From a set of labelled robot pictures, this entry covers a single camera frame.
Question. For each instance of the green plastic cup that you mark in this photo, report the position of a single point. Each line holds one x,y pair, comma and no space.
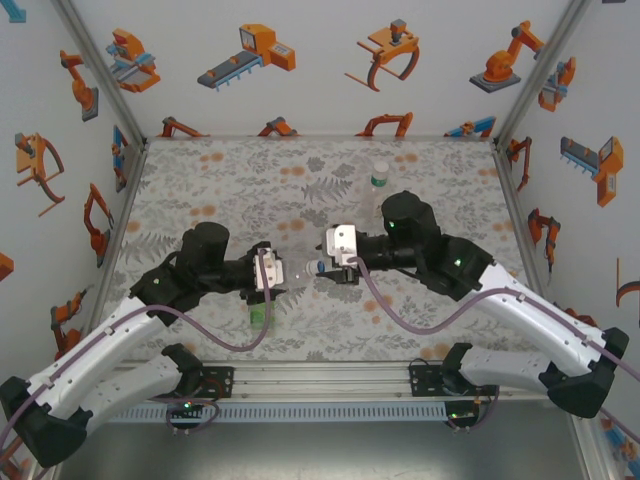
257,317

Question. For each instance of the clear bottle without label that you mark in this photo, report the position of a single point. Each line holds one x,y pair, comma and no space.
295,270

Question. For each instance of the clear bottle small green-white label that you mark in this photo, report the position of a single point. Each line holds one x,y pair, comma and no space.
372,200

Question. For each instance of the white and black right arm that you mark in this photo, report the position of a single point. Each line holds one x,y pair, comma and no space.
540,320

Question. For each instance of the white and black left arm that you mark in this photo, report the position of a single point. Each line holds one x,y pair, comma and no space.
100,360

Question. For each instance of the controller board with green light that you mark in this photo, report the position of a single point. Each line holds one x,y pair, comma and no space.
462,415
185,406

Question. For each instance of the grey metal lower panel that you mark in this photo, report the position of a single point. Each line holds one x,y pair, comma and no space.
320,450

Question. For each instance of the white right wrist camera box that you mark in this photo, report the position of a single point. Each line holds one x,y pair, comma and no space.
340,242

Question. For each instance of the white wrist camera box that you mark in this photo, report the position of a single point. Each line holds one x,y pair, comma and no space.
276,272
340,242

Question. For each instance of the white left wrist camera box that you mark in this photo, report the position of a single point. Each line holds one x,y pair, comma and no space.
276,272

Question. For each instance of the aluminium side rail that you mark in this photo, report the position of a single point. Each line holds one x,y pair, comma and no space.
511,200
131,190

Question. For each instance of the wide aluminium extrusion rail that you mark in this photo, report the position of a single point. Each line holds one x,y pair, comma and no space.
320,380

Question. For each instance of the thin aluminium rail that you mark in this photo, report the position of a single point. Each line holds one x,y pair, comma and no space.
320,138

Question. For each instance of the aluminium frame post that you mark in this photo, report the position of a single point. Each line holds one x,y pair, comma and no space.
539,75
104,75
597,450

